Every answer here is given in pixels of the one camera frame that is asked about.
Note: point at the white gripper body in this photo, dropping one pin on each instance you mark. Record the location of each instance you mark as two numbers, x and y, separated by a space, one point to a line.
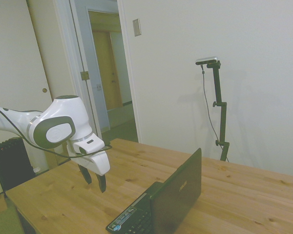
97 163

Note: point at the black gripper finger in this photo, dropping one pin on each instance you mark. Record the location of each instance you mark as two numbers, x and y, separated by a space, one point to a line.
101 183
86 176

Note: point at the black Asus laptop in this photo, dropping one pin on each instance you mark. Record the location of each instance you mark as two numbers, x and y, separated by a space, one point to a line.
175 195

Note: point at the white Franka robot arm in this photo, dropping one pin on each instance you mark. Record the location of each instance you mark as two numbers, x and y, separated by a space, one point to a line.
68 109

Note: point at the black oil radiator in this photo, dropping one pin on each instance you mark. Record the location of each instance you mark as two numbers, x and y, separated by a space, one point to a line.
11 163

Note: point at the brass door hinge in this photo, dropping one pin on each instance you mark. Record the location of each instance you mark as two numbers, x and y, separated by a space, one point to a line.
84 75

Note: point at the round brass door knob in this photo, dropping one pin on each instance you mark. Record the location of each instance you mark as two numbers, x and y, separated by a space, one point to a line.
45 90

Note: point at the wooden hallway door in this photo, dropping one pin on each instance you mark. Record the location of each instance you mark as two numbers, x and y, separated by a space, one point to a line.
105 73

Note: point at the white open room door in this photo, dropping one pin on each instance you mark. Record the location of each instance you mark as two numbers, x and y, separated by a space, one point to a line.
88 61

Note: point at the white door with knob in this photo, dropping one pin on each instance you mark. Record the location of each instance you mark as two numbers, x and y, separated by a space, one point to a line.
14 61

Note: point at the black camera stand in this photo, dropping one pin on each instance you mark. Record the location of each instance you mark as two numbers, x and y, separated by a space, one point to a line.
221 107

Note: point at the metal light switch plate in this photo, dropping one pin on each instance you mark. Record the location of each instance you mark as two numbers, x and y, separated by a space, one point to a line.
137 27

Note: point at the silver camera on stand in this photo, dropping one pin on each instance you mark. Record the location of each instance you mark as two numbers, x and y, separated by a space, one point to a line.
207 60

